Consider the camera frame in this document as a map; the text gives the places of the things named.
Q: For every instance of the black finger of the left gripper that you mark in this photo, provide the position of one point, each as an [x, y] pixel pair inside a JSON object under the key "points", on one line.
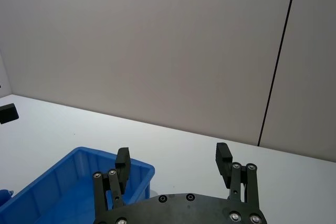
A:
{"points": [[8, 113]]}

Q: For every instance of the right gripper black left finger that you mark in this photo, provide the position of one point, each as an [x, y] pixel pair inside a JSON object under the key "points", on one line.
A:
{"points": [[123, 171]]}

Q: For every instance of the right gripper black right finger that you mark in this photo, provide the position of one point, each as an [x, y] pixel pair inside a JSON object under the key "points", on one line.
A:
{"points": [[223, 163]]}

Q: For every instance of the blue plastic bin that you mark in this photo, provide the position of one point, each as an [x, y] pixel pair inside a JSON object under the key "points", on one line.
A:
{"points": [[65, 190]]}

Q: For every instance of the small blue plastic object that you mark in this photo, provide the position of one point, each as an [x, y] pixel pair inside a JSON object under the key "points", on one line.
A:
{"points": [[4, 197]]}

